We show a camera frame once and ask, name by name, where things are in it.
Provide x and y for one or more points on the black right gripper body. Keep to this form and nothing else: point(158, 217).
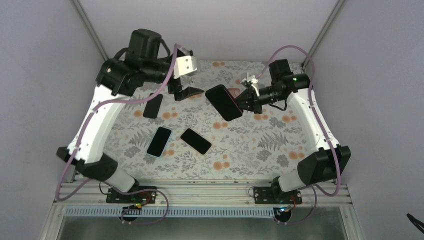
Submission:
point(258, 106)

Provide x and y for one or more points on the black phone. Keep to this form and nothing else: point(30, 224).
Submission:
point(224, 103)

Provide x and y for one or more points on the bare black smartphone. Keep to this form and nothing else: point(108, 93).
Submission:
point(152, 107)

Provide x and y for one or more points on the pink silicone phone case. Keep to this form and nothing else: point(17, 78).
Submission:
point(234, 92)

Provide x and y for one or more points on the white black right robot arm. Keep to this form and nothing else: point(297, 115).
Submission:
point(326, 158)

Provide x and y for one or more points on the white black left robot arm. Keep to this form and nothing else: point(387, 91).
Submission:
point(118, 79)

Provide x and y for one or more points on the phone in cream case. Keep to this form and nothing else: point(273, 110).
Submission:
point(196, 141)

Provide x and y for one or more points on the phone in blue case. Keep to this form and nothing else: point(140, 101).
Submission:
point(159, 142)

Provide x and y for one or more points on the floral patterned table mat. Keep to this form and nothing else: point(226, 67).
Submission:
point(252, 147)

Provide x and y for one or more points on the black object at edge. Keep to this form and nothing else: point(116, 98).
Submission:
point(416, 222)

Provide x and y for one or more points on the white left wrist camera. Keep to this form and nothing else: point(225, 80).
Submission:
point(186, 64)

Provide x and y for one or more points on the right aluminium corner post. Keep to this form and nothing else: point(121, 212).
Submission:
point(326, 26)

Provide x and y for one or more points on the aluminium corner post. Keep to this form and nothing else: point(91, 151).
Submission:
point(90, 28)
point(326, 26)

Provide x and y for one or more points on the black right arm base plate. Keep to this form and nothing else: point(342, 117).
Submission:
point(273, 194)

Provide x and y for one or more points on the left aluminium corner post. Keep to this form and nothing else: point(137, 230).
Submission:
point(90, 28)

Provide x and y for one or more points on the aluminium rail frame base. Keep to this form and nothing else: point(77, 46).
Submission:
point(204, 193)

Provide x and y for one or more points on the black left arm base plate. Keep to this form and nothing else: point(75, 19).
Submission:
point(147, 196)

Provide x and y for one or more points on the perforated grey cable duct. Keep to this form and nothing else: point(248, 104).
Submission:
point(172, 212)

